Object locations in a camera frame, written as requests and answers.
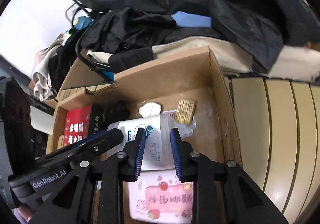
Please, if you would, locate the small tan wooden block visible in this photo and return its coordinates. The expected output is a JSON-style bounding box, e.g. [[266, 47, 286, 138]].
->
[[174, 99, 196, 125]]

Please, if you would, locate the red gift box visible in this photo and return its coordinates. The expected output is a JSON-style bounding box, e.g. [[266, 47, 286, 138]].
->
[[62, 105, 92, 147]]

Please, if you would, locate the black jacket pile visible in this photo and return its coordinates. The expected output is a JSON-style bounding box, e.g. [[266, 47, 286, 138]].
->
[[49, 0, 319, 82]]

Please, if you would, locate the person's left hand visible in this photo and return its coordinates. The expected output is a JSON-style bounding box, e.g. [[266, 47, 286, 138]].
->
[[17, 204, 34, 223]]

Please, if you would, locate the pink white card box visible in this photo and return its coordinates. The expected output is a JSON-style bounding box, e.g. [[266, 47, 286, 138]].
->
[[128, 169, 193, 223]]

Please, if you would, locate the white thermos bottle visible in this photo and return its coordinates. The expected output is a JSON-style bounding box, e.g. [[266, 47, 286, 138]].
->
[[30, 106, 55, 135]]

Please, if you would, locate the white metal rack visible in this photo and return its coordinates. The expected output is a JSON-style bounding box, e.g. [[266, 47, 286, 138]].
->
[[65, 3, 88, 26]]

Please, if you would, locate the beige canvas bag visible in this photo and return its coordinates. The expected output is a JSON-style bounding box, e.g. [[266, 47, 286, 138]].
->
[[87, 36, 319, 82]]

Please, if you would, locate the cardboard tray box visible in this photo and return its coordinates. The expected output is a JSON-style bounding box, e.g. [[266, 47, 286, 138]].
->
[[46, 45, 243, 224]]

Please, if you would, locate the tan slatted folding table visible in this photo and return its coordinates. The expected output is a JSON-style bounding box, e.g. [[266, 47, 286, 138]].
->
[[58, 76, 319, 223]]

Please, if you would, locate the beige clothes pile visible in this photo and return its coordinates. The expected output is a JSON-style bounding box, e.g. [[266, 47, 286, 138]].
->
[[31, 38, 64, 101]]

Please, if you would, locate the white wet wipes pack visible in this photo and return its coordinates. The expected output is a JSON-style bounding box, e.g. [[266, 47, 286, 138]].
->
[[107, 114, 174, 171]]

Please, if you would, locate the black charger plug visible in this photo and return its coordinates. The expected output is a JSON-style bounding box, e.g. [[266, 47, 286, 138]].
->
[[101, 100, 130, 130]]

